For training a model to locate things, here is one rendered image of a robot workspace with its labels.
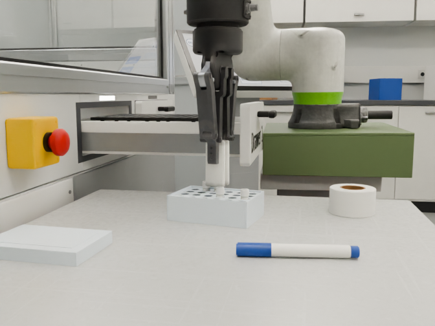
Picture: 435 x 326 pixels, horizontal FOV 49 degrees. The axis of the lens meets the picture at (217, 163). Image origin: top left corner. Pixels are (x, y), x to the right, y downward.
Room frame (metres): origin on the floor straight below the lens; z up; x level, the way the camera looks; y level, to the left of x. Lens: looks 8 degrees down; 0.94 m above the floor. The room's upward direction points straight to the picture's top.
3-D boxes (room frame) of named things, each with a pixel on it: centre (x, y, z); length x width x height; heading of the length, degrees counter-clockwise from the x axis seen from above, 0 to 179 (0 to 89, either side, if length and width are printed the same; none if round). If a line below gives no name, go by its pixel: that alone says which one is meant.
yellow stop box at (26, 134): (0.70, 0.27, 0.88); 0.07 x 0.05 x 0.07; 170
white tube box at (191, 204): (0.71, 0.00, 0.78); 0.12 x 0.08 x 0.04; 68
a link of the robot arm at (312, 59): (1.25, -0.24, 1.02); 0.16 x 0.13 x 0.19; 77
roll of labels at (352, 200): (0.74, -0.21, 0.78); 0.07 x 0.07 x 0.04
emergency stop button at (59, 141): (0.70, 0.23, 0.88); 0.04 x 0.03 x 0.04; 170
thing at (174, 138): (1.02, 0.13, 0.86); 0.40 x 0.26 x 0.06; 80
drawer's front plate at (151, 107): (1.34, 0.17, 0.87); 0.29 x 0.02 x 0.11; 170
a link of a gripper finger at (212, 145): (0.71, 0.01, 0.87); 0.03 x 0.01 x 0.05; 158
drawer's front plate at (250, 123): (0.98, -0.07, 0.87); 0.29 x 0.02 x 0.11; 170
